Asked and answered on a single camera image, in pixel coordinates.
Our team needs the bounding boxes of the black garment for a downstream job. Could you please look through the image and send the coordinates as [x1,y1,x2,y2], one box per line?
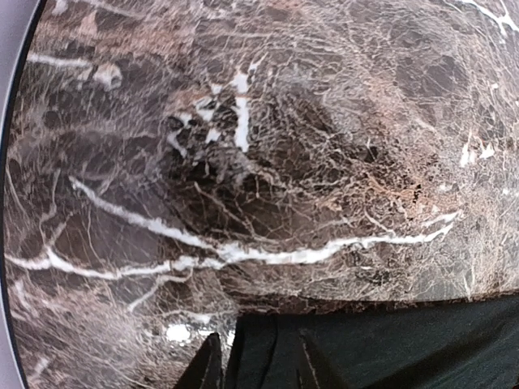
[225,296,518,388]

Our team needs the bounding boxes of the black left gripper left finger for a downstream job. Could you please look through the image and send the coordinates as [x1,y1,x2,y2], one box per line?
[174,332,223,389]

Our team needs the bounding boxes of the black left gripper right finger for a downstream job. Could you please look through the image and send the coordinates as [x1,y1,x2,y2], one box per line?
[298,331,337,388]

